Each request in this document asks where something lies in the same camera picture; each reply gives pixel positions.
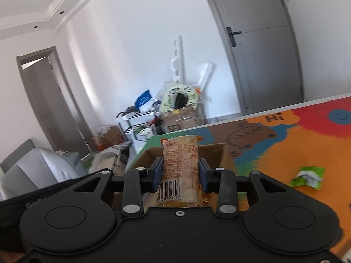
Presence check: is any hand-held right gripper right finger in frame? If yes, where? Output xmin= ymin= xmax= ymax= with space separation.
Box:
xmin=199 ymin=157 xmax=298 ymax=217

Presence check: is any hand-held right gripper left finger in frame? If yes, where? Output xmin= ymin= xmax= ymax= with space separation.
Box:
xmin=72 ymin=157 xmax=165 ymax=218

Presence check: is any orange clear bread packet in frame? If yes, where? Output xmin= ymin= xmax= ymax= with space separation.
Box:
xmin=156 ymin=135 xmax=204 ymax=208

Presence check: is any grey sofa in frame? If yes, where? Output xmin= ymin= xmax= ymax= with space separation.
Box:
xmin=0 ymin=138 xmax=90 ymax=202

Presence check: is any white printed sack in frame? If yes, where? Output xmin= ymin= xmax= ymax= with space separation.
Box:
xmin=90 ymin=143 xmax=133 ymax=176

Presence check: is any taped cardboard box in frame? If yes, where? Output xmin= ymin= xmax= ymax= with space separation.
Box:
xmin=161 ymin=106 xmax=205 ymax=134

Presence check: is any orange printed carton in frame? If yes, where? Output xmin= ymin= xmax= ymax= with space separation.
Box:
xmin=91 ymin=125 xmax=124 ymax=150

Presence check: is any black shelf rack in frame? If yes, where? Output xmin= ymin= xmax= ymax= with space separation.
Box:
xmin=116 ymin=106 xmax=163 ymax=143

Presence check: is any panda pattern toilet seat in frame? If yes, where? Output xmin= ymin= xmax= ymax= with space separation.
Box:
xmin=159 ymin=83 xmax=202 ymax=113

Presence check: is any blue white plastic bag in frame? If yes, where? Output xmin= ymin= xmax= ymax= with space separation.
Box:
xmin=135 ymin=89 xmax=152 ymax=108

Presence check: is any colourful printed mat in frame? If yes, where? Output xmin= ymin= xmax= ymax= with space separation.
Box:
xmin=125 ymin=94 xmax=351 ymax=263

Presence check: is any short white board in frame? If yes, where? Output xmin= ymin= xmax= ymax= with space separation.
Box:
xmin=193 ymin=62 xmax=215 ymax=89

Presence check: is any crumpled green snack packet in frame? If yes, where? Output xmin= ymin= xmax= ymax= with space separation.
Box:
xmin=290 ymin=166 xmax=326 ymax=190

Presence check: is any long white perforated board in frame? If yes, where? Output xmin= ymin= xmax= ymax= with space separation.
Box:
xmin=167 ymin=34 xmax=188 ymax=86

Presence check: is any grey interior door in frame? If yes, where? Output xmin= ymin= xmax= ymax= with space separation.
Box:
xmin=15 ymin=46 xmax=97 ymax=154

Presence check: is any black door handle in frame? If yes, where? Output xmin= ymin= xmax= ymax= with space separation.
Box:
xmin=225 ymin=27 xmax=242 ymax=47

